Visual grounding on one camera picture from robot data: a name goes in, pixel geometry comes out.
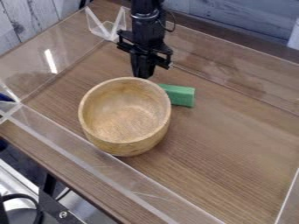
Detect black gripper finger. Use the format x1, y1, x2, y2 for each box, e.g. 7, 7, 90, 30
129, 52, 141, 78
140, 55, 154, 79

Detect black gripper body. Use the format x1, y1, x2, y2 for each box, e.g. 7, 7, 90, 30
115, 10, 173, 69

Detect green rectangular block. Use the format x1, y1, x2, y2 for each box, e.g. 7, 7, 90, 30
158, 84, 194, 108

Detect brown wooden bowl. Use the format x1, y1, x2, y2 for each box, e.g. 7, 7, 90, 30
78, 77, 172, 157

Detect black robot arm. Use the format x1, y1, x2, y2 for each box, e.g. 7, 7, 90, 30
115, 0, 173, 79

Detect clear acrylic tray walls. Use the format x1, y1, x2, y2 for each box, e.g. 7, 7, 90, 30
0, 11, 299, 224

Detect blue object at left edge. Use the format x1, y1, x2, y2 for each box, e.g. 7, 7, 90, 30
0, 93, 14, 102

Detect black metal table bracket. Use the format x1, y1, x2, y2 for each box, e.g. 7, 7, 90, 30
38, 174, 86, 224

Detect black cable loop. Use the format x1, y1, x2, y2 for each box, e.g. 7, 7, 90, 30
0, 192, 43, 224

